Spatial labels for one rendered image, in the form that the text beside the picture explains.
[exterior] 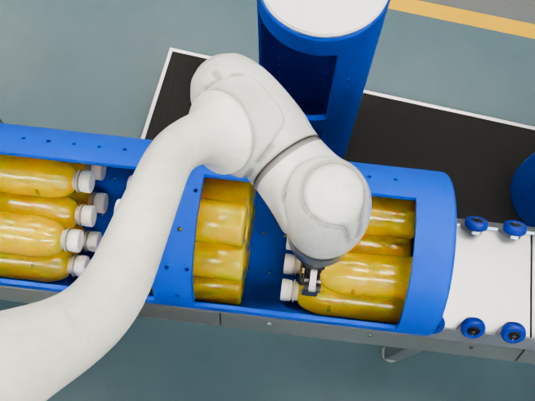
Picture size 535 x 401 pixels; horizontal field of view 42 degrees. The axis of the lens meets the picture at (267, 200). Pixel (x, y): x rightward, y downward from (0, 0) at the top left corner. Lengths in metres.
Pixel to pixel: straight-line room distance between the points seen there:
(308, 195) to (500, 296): 0.75
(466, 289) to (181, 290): 0.58
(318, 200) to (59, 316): 0.31
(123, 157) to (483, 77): 1.75
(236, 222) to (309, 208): 0.37
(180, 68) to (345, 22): 1.06
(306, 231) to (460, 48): 1.98
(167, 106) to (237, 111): 1.57
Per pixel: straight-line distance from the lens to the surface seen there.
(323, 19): 1.46
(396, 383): 2.32
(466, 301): 1.42
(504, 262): 1.46
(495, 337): 1.42
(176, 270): 1.12
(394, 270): 1.17
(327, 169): 0.77
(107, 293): 0.60
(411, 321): 1.16
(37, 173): 1.25
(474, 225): 1.40
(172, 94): 2.39
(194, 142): 0.77
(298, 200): 0.76
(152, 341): 2.32
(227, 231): 1.12
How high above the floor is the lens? 2.28
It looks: 73 degrees down
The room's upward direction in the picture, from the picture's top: 1 degrees counter-clockwise
